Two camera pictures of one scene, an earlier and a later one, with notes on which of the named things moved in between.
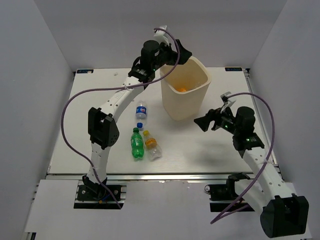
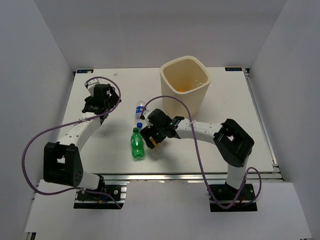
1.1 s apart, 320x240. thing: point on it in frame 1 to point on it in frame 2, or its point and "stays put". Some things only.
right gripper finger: x=203 y=122 to x=146 y=133
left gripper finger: x=184 y=54 to x=115 y=98
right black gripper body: x=223 y=121 to x=159 y=129
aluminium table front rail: x=146 y=177 stays put
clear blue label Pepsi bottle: x=140 y=114 stays put
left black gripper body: x=165 y=56 to x=109 y=101
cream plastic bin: x=184 y=89 stays put
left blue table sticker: x=84 y=71 stays put
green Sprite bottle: x=137 y=144 stays put
